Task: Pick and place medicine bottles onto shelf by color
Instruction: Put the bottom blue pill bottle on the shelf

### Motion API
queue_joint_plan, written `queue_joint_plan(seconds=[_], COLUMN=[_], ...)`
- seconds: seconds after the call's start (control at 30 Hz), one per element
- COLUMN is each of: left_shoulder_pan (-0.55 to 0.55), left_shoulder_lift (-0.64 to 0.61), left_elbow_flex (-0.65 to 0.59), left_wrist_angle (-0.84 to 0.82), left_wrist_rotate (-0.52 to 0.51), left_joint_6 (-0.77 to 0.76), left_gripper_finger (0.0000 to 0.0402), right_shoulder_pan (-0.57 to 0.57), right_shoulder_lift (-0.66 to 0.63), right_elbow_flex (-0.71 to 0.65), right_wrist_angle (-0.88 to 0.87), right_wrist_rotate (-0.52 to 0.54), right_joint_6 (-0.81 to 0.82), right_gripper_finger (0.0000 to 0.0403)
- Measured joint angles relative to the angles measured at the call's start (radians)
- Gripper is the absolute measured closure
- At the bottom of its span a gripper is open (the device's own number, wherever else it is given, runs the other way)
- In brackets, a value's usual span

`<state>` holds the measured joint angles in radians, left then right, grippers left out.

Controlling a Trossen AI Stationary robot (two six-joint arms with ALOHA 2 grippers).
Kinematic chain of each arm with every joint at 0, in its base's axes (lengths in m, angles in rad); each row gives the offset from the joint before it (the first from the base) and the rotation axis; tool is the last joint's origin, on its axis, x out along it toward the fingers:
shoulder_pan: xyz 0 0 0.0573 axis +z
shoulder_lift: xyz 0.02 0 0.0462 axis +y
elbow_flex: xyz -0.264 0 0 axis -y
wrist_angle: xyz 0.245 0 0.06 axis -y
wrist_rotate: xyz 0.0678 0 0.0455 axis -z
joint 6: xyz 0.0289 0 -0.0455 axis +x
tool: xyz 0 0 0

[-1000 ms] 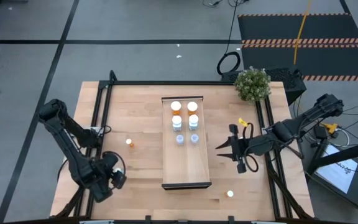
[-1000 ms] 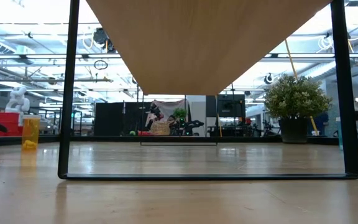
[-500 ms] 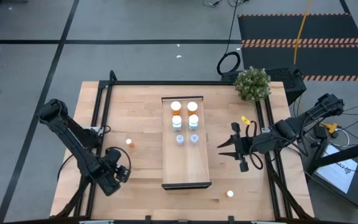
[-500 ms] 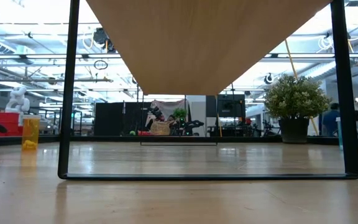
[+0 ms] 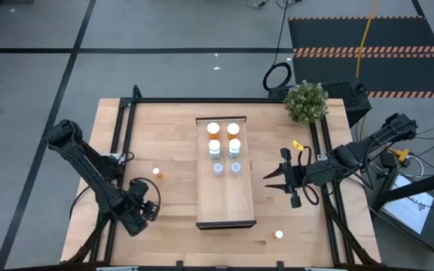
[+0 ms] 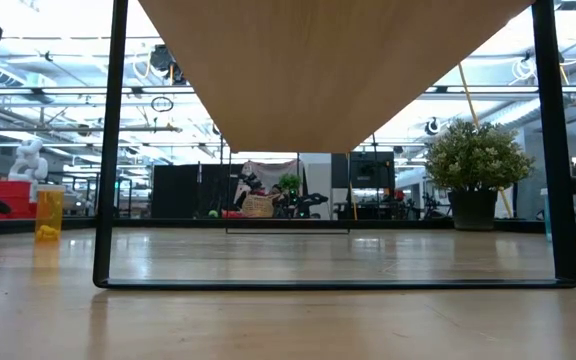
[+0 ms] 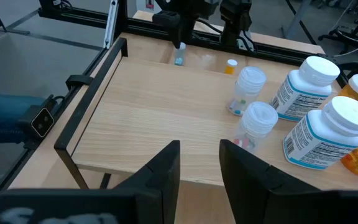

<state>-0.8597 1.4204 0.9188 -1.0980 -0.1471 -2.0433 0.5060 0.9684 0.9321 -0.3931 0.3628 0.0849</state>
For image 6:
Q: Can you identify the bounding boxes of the small green background plant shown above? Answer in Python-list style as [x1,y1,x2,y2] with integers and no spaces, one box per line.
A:
[276,172,303,195]

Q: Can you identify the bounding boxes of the wooden shelf black metal legs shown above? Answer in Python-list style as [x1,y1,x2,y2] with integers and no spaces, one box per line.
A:
[91,0,576,290]

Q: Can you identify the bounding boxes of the black partition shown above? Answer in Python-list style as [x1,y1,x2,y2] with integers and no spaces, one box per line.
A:
[151,163,244,219]

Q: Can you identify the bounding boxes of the potted green plant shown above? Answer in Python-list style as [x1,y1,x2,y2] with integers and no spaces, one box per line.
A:
[423,118,537,232]

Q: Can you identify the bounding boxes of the small orange pill bottle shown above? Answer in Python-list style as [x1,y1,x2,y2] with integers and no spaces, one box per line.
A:
[34,183,66,245]

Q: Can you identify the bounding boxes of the black hanging cable ring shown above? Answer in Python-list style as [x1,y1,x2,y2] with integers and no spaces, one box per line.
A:
[150,95,175,114]

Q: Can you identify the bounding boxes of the wicker basket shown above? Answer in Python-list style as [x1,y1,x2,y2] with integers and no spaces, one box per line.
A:
[241,194,275,219]

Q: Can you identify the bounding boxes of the white hanging cloth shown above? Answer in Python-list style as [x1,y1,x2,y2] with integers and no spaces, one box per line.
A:
[235,159,303,201]

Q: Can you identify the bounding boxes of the white robot statue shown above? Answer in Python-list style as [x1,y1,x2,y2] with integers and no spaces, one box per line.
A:
[7,138,49,201]

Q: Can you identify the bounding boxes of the white pillar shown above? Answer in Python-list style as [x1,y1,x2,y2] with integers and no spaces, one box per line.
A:
[300,152,333,220]

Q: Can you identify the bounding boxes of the yellow hanging cable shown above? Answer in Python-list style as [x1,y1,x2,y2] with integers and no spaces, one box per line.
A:
[456,62,482,129]

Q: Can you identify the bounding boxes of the black ceiling device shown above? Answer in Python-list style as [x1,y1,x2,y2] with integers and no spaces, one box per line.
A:
[148,43,188,86]

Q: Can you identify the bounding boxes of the black aluminium table frame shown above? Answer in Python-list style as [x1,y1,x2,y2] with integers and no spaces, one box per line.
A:
[0,215,576,239]

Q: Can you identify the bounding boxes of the red box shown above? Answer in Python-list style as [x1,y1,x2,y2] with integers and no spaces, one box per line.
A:
[0,179,38,221]

